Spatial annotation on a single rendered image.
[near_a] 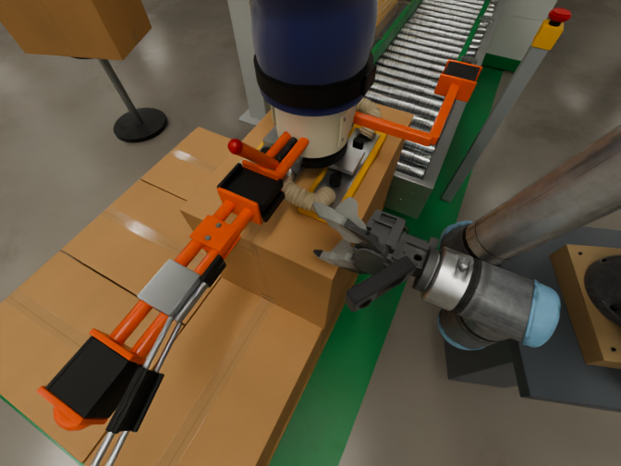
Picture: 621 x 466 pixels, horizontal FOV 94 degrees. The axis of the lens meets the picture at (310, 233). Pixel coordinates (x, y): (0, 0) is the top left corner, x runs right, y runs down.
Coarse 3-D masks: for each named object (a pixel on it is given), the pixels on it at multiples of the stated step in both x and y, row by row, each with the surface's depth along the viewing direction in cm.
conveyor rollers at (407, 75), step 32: (448, 0) 227; (480, 0) 225; (416, 32) 199; (448, 32) 198; (480, 32) 198; (384, 64) 179; (416, 64) 179; (384, 96) 159; (416, 96) 159; (416, 128) 145; (416, 160) 135
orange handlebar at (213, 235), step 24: (360, 120) 65; (384, 120) 64; (432, 144) 62; (288, 168) 57; (216, 216) 50; (240, 216) 50; (192, 240) 47; (216, 240) 47; (144, 312) 42; (120, 336) 40; (144, 336) 39
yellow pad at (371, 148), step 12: (348, 144) 77; (360, 144) 74; (372, 144) 77; (372, 156) 75; (324, 168) 73; (360, 168) 73; (324, 180) 70; (336, 180) 67; (348, 180) 70; (360, 180) 71; (312, 192) 68; (336, 192) 68; (348, 192) 68; (336, 204) 66; (312, 216) 66
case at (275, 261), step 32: (256, 128) 84; (224, 160) 78; (384, 160) 77; (384, 192) 103; (192, 224) 72; (256, 224) 66; (288, 224) 66; (320, 224) 66; (256, 256) 69; (288, 256) 62; (256, 288) 93; (288, 288) 77; (320, 288) 66; (320, 320) 87
